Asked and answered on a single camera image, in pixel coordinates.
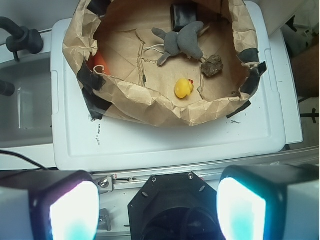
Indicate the orange carrot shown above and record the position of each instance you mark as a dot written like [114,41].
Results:
[100,64]

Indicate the brown rock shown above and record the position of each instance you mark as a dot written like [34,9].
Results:
[212,66]

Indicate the yellow rubber duck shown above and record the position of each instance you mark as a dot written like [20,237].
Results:
[183,87]

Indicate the aluminium rail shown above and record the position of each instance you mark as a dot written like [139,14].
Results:
[209,171]

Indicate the metal corner bracket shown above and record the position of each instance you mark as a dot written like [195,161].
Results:
[104,220]

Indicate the crumpled brown paper bag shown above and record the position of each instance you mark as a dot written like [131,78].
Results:
[137,89]

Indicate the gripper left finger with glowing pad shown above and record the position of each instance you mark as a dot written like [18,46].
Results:
[48,205]

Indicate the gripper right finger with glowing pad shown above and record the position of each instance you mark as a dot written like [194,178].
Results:
[269,202]

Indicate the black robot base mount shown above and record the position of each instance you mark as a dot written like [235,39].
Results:
[178,206]

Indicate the black rectangular block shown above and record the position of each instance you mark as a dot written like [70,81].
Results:
[182,14]

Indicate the grey plush toy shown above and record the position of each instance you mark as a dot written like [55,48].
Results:
[185,41]

